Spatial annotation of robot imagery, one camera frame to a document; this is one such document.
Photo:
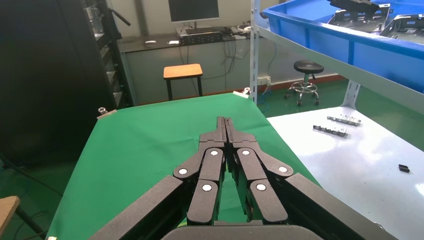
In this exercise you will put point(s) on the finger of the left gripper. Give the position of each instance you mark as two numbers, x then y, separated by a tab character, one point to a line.
354	5

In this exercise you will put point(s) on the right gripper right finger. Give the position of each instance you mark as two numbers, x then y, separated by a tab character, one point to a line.
251	165

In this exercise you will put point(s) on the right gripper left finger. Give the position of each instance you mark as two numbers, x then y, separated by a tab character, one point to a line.
212	165

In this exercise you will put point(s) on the stamped sheet metal plate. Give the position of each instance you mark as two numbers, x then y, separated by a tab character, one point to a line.
361	24
407	31

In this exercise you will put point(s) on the blue plastic bin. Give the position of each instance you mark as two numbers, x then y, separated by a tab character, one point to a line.
331	39

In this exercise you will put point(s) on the green table cloth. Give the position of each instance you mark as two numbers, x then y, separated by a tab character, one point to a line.
149	139

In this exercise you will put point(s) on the black swivel stool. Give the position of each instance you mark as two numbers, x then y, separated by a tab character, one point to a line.
308	67

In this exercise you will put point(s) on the white perforated shelf upright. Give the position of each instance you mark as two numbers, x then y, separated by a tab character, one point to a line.
351	94
255	49

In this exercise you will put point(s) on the wooden seat stool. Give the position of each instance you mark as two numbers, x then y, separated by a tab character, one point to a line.
8	212
182	71

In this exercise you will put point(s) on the white desk gadget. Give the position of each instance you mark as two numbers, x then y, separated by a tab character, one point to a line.
245	28

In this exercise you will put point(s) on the grey office desk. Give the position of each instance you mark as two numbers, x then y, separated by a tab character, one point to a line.
149	73

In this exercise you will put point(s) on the small white desk item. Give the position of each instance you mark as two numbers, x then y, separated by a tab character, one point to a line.
174	42

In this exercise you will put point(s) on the black keyboard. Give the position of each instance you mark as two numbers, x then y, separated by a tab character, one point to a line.
205	30

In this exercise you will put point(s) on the white computer mouse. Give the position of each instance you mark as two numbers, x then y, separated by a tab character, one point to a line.
150	42

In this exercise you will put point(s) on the small black plastic clip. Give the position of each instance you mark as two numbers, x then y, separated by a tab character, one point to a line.
404	168

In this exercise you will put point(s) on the black computer monitor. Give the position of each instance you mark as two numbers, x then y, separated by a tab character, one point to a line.
193	10

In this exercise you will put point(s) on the black equipment cabinet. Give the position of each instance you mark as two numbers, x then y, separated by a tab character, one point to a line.
49	82

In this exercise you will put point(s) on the grey metal shelf frame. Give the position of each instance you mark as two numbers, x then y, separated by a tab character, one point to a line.
364	78

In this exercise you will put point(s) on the small notched metal rail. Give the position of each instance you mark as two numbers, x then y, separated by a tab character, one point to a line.
344	121
330	131

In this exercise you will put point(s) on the white wall socket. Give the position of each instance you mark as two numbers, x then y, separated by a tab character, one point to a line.
264	80

